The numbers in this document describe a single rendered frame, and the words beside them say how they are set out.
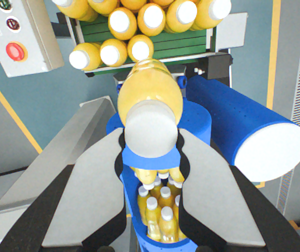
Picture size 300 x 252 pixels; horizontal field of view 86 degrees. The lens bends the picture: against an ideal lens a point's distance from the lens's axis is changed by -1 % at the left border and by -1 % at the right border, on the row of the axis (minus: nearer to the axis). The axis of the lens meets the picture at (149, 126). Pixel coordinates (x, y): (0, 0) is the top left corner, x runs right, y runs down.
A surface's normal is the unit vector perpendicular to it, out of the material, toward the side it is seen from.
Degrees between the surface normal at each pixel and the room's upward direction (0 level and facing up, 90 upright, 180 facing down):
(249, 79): 0
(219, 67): 0
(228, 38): 0
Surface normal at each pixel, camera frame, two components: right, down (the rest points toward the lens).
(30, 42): 0.04, 0.47
